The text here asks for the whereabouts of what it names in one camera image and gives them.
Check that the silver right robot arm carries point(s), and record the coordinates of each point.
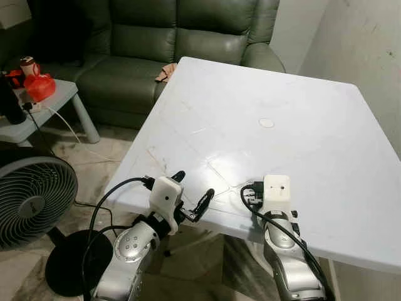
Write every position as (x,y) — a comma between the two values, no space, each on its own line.
(279,251)

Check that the white plastic table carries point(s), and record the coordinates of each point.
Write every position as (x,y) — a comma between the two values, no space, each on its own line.
(269,169)

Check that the round white table cap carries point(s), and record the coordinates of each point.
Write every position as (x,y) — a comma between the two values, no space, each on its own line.
(266,123)

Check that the pinkish crumpled cloth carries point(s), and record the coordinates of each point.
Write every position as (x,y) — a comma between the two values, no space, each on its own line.
(166,73)

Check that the green leather sofa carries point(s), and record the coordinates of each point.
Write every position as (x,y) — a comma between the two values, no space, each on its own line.
(138,44)

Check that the black standing fan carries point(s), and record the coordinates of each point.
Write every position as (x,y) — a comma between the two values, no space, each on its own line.
(34,200)

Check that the small grey side table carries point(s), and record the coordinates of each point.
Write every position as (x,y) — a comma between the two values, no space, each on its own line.
(59,91)

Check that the white power strip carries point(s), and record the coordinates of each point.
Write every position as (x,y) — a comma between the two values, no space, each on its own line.
(35,108)

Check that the red plastic bag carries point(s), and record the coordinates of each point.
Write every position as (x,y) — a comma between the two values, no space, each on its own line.
(40,86)

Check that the black cylindrical bottle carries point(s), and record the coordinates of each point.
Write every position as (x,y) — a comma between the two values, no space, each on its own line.
(10,103)

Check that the brown paper cup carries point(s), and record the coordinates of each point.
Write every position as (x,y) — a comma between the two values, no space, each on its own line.
(27,64)

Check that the small red object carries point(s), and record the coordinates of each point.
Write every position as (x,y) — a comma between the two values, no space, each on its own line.
(14,78)

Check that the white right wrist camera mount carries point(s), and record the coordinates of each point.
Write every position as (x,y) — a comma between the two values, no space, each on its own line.
(276,194)

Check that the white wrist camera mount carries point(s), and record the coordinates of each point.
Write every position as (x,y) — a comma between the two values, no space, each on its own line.
(276,194)
(164,195)

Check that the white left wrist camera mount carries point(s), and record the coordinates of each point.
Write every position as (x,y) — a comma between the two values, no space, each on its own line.
(164,195)

